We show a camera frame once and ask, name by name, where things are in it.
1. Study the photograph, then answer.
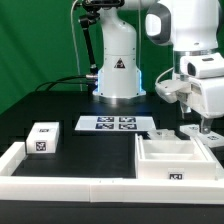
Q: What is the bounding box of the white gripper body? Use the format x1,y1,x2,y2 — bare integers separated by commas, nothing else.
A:
173,53,224,119

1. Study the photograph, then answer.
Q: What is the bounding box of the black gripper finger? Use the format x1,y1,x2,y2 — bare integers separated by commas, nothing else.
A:
180,102,191,114
200,117,213,134

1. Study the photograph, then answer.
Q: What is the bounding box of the white cabinet door panel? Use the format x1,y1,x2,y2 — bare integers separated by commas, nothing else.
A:
148,129,177,140
180,124,224,148

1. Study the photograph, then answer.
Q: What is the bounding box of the white cabinet body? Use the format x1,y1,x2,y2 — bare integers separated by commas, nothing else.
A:
135,135,216,180

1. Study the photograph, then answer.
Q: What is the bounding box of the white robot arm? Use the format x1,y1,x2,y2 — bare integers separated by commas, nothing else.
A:
93,0,224,134

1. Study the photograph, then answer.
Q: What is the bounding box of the white fiducial marker sheet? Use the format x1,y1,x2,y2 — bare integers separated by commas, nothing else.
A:
75,116,156,132

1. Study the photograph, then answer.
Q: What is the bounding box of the small white tagged box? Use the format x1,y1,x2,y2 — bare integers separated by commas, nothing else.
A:
26,122,60,154

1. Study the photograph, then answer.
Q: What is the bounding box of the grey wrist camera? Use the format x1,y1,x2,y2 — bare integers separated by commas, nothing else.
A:
155,80,190,103

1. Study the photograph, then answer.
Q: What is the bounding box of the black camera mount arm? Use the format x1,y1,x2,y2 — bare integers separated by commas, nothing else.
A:
79,0,124,74

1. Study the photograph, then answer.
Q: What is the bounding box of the black cable bundle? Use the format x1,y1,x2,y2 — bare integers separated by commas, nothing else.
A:
35,75,98,92

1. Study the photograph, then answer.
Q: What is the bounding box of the white U-shaped fence frame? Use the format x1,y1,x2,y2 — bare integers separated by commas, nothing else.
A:
0,142,224,205

